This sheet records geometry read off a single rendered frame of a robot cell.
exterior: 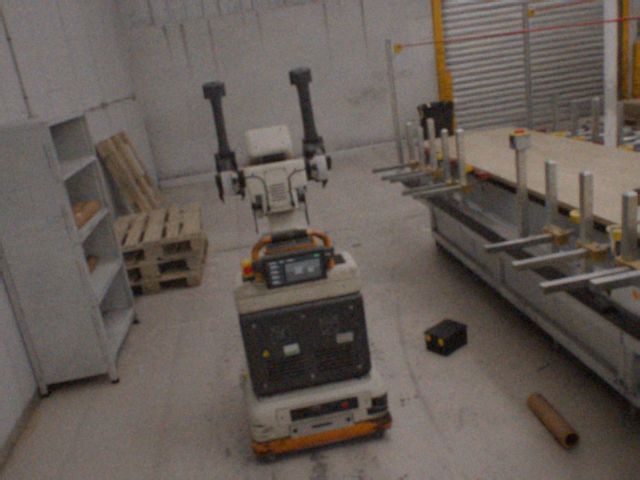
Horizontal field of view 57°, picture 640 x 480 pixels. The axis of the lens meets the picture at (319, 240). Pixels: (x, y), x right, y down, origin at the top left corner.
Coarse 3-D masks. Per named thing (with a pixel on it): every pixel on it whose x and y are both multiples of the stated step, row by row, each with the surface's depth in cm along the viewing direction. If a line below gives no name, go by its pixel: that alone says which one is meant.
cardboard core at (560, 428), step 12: (528, 396) 270; (540, 396) 267; (540, 408) 261; (552, 408) 258; (552, 420) 251; (564, 420) 249; (552, 432) 250; (564, 432) 243; (576, 432) 242; (564, 444) 243; (576, 444) 244
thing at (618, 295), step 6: (600, 270) 214; (618, 288) 205; (624, 288) 202; (630, 288) 198; (636, 288) 195; (606, 294) 213; (612, 294) 210; (618, 294) 206; (624, 294) 202; (630, 294) 199; (612, 300) 210; (618, 300) 207; (624, 300) 203; (630, 300) 200; (624, 306) 204; (630, 306) 200; (636, 306) 197; (630, 312) 201; (636, 312) 197
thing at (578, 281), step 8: (600, 272) 196; (608, 272) 196; (616, 272) 195; (624, 272) 195; (560, 280) 195; (568, 280) 194; (576, 280) 194; (584, 280) 194; (544, 288) 193; (552, 288) 193; (560, 288) 193; (568, 288) 194
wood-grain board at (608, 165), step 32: (512, 128) 469; (480, 160) 372; (512, 160) 359; (544, 160) 347; (576, 160) 335; (608, 160) 324; (544, 192) 282; (576, 192) 275; (608, 192) 267; (608, 224) 233
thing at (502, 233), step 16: (448, 208) 364; (464, 208) 346; (464, 224) 342; (480, 224) 317; (496, 224) 311; (496, 240) 300; (512, 256) 284; (528, 256) 267; (544, 272) 254; (560, 272) 241; (576, 272) 238; (576, 288) 230; (608, 320) 212; (624, 320) 203
